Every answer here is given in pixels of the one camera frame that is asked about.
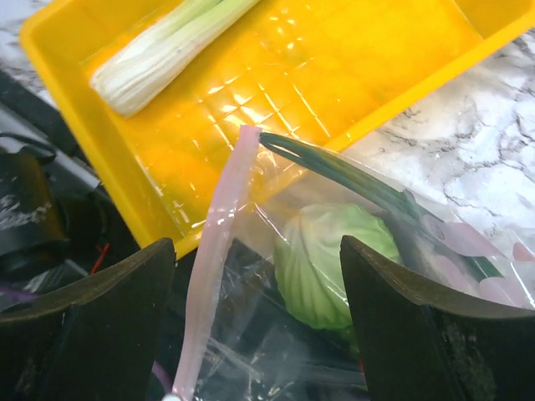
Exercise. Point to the green cabbage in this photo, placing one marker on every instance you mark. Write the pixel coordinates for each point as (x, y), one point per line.
(307, 263)

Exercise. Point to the black metal base rail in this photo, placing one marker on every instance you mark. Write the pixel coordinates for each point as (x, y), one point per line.
(58, 224)

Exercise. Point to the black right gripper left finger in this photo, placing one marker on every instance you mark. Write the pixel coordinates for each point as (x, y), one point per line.
(94, 339)

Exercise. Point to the white leek stalk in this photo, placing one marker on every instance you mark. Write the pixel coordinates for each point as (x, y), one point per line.
(137, 73)

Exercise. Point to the yellow plastic tray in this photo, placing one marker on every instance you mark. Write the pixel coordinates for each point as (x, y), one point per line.
(327, 72)

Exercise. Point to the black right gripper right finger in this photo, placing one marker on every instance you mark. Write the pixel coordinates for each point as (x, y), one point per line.
(420, 340)

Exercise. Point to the clear pink dotted zip bag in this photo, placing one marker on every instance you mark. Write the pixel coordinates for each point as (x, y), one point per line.
(240, 341)

